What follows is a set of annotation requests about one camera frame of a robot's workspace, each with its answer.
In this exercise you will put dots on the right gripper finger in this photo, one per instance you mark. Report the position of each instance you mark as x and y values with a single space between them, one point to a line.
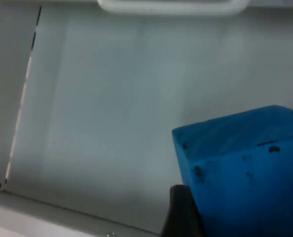
179 217

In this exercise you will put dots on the blue cube block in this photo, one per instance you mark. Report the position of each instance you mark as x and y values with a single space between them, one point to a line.
242 177

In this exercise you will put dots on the grey drawer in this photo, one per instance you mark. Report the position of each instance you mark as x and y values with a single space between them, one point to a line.
107 98

